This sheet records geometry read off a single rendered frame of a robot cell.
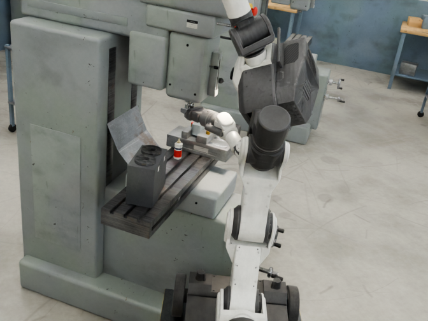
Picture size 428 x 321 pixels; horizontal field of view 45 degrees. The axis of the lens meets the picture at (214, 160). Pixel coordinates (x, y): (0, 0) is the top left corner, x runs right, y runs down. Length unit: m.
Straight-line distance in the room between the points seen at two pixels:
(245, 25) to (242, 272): 0.98
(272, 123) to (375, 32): 7.19
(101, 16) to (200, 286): 1.32
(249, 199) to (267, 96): 0.40
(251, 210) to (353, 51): 7.08
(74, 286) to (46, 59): 1.27
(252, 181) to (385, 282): 1.99
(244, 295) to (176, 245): 0.70
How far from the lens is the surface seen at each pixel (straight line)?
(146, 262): 2.92
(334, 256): 3.90
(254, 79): 2.02
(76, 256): 3.07
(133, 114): 2.85
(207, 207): 2.57
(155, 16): 2.42
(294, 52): 2.07
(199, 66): 2.40
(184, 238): 2.73
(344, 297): 3.56
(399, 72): 8.24
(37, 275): 3.23
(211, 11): 2.30
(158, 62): 2.46
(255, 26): 2.01
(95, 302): 3.09
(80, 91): 2.58
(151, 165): 2.20
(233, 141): 2.30
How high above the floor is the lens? 2.16
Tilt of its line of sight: 26 degrees down
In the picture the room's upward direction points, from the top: 7 degrees clockwise
